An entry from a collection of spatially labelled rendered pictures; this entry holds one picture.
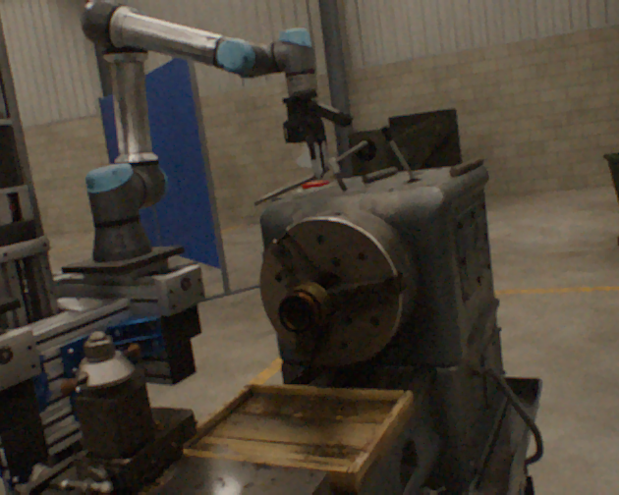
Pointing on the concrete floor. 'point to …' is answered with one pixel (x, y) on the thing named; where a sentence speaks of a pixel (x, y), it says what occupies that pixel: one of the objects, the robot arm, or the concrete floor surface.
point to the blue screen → (178, 168)
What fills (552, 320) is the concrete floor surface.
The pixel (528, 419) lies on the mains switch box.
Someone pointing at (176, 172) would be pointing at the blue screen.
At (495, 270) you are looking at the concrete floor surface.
